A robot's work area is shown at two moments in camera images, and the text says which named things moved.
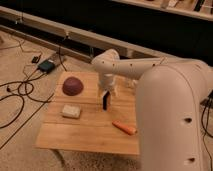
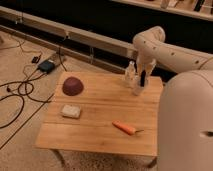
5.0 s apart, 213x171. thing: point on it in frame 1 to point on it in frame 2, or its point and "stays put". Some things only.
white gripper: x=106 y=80 to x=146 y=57
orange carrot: x=128 y=129 stays put
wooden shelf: x=198 y=8 stays put
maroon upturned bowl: x=72 y=86 stays put
